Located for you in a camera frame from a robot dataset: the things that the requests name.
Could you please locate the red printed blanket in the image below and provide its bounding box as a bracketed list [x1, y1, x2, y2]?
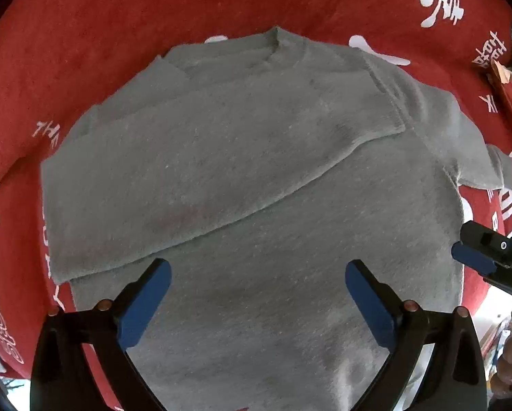
[0, 0, 512, 411]

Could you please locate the grey knitted sweater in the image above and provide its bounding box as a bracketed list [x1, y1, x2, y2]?
[40, 26, 512, 411]

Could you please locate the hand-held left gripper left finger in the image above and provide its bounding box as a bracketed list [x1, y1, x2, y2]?
[30, 258, 172, 411]

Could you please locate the person's right hand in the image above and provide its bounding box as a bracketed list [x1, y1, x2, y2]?
[491, 306, 512, 401]

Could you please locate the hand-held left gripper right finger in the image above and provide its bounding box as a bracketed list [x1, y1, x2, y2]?
[345, 259, 488, 411]

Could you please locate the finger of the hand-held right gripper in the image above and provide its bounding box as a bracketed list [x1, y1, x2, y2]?
[451, 220, 512, 306]

